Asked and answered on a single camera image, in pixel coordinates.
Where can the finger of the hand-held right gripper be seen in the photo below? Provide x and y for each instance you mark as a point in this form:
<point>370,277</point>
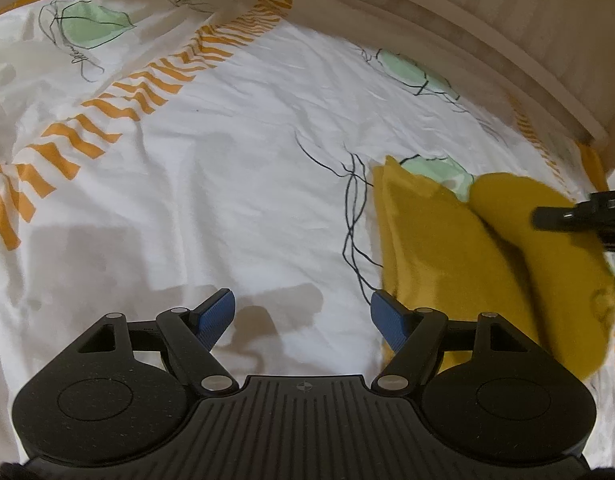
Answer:
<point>577,215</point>

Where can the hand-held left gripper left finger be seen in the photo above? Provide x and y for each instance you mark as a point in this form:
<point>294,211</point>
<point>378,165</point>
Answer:
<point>215,317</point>

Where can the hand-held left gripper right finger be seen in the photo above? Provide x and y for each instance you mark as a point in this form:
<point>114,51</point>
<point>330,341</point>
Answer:
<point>390,322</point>

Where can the mustard yellow knit sweater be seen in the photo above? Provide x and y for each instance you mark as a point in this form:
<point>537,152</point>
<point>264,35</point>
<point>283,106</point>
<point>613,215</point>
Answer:
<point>427,240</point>

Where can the white printed duvet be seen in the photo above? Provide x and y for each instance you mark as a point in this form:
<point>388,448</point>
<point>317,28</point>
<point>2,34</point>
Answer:
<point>212,160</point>

